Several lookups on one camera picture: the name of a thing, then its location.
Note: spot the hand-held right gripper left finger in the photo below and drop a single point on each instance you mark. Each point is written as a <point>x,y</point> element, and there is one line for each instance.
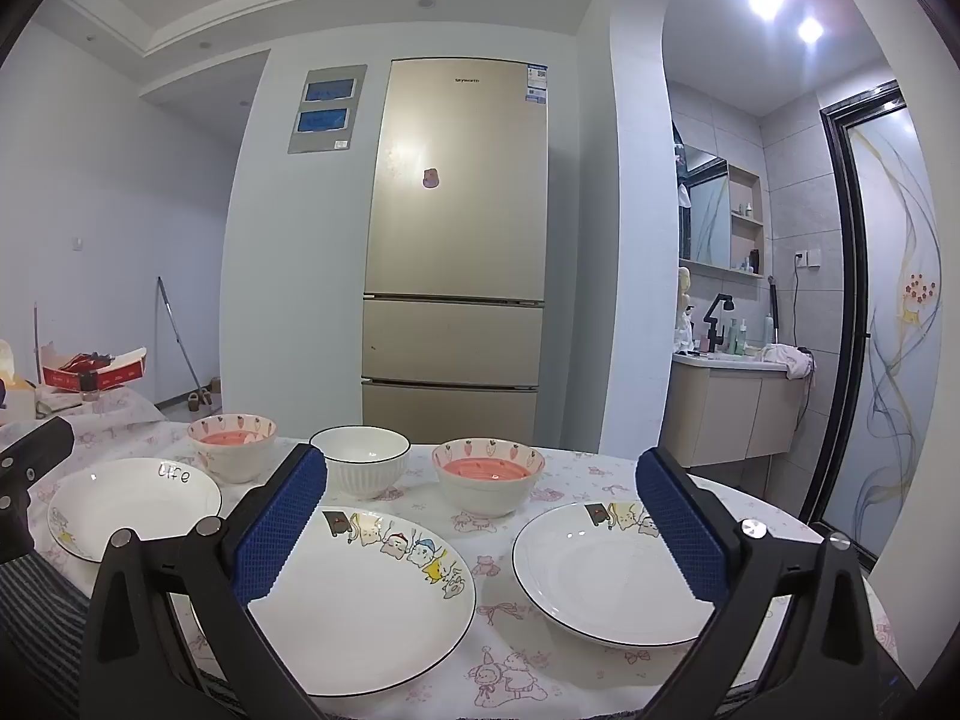
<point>281,525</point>

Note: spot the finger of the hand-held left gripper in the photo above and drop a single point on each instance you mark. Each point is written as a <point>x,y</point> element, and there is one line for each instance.
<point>37,450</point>

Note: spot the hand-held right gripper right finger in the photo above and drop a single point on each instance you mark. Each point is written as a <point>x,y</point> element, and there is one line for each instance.
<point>682,525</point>

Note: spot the pink strawberry bowl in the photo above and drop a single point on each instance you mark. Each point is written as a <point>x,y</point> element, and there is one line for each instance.
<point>487,491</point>
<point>232,457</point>

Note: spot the small dark lidded jar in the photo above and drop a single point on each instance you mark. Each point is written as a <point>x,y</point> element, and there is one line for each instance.
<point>90,388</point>

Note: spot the white cat print plate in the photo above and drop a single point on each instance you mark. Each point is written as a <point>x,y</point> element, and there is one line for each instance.
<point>375,615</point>
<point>600,577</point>

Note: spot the white plate with lettering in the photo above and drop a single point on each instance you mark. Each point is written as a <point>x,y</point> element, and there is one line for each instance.
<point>127,502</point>

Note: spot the white ribbed bowl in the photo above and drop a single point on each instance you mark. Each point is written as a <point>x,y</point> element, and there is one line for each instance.
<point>367,465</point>

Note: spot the red cardboard box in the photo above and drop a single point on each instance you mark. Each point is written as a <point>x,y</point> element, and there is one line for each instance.
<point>112,373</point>

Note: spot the thin wooden stick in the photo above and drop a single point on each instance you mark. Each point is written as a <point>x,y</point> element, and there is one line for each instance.
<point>36,337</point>

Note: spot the beige vanity cabinet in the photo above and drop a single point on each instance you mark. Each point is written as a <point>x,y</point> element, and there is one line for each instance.
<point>720,412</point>

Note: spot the grey striped cloth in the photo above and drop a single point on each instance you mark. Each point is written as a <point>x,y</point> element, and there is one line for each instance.
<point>37,615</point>

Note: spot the metal mop pole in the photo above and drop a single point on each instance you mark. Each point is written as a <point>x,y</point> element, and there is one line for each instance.
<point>172,322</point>

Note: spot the green toiletry bottle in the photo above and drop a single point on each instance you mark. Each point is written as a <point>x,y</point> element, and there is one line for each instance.
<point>742,339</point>

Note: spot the pale pink towel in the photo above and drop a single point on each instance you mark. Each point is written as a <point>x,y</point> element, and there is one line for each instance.
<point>787,360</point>

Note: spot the black faucet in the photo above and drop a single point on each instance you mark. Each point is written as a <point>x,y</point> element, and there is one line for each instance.
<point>716,319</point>

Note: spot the yellow plush toy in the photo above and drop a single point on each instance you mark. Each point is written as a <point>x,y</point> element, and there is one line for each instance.
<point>684,296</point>

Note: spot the pink printed white tablecloth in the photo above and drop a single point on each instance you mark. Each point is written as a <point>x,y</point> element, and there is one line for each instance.
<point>495,660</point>

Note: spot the bathroom mirror cabinet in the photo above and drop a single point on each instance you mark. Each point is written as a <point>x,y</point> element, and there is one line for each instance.
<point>709,217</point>

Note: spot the gold refrigerator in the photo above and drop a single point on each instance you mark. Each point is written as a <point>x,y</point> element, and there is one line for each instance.
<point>450,240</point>

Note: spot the pink fridge magnet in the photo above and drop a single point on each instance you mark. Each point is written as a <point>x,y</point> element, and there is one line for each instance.
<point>431,178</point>

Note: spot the fridge energy label sticker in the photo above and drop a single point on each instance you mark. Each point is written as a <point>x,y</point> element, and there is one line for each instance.
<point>535,84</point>

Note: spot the white wall outlet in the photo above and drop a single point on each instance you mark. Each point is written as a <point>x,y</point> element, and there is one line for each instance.
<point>808,258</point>

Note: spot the wall niche shelf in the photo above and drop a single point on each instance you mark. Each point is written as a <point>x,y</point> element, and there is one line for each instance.
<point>748,195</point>

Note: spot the grey wall panel blue screens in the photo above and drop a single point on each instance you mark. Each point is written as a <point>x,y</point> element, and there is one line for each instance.
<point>326,109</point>

